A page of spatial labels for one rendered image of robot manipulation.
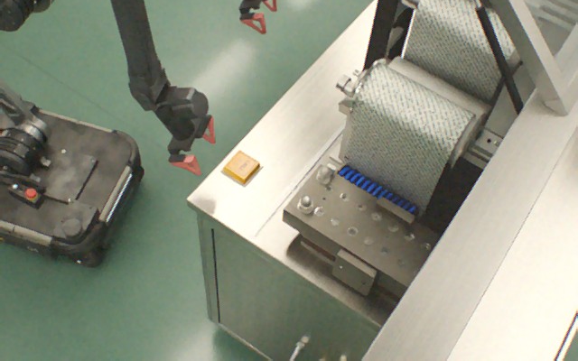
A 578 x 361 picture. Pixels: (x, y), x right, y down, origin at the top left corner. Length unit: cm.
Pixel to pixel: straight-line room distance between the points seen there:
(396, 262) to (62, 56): 224
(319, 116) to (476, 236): 109
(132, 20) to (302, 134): 71
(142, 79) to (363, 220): 60
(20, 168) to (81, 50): 99
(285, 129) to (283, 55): 144
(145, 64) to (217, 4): 215
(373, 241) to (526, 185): 67
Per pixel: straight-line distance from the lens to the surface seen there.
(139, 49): 139
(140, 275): 267
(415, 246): 159
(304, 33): 341
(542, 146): 101
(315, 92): 197
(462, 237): 89
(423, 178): 155
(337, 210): 160
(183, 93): 148
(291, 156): 183
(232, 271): 194
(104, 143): 271
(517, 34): 100
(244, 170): 177
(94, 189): 260
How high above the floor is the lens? 240
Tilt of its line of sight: 56 degrees down
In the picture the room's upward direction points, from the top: 6 degrees clockwise
